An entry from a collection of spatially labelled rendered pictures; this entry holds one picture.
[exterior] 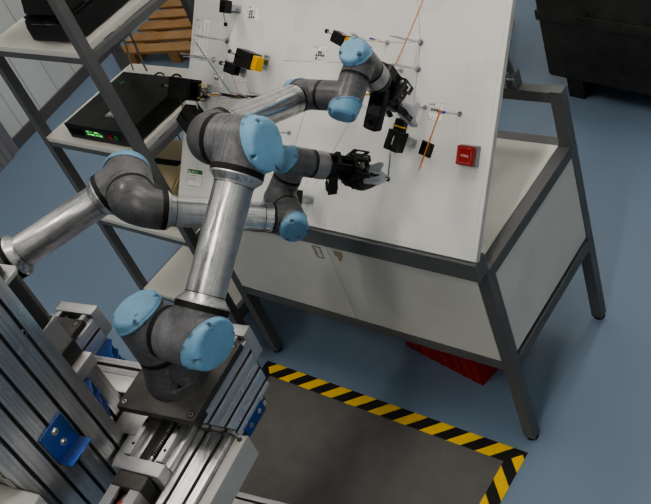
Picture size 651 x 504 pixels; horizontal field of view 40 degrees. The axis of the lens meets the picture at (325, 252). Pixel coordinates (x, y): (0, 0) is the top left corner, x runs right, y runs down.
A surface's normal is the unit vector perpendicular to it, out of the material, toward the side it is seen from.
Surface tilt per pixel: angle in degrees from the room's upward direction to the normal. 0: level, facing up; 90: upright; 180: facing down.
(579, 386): 0
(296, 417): 0
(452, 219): 50
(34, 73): 90
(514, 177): 0
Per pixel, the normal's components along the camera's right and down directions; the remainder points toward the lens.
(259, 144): 0.83, 0.02
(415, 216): -0.62, 0.06
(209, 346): 0.76, 0.27
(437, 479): -0.32, -0.71
